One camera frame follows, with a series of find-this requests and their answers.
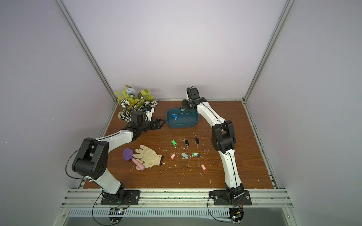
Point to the purple pink garden trowel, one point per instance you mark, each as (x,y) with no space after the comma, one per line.
(128,156)

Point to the aluminium front rail frame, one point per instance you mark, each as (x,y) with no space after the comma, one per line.
(187,203)

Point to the bright green key tag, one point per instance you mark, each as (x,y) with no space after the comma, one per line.
(174,142)

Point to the beige work glove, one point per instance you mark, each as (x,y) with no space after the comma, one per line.
(148,157)

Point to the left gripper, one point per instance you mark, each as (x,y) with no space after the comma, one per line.
(158,126)

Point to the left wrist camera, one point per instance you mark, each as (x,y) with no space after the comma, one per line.
(149,112)

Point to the green tag key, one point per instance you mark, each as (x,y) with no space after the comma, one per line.
(196,155)

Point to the left electronics board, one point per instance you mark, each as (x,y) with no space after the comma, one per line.
(115,215)

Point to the red tag key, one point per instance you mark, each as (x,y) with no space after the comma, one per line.
(202,166)
(172,156)

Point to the teal plastic storage box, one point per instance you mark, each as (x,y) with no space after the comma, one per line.
(186,118)

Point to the electronics board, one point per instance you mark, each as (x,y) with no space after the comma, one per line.
(236,214)
(115,215)

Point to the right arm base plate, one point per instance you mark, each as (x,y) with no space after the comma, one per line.
(223,197)

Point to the right electronics board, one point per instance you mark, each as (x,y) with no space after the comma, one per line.
(236,214)

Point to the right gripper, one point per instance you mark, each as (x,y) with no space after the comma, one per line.
(185,105)

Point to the pale teal tag key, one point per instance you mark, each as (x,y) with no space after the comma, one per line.
(185,156)

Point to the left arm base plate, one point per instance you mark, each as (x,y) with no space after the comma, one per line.
(123,197)

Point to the artificial potted plant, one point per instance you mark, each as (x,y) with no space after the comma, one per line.
(130,102)

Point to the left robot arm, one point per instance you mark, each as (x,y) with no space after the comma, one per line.
(92,157)

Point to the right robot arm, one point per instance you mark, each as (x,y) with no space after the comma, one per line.
(223,140)

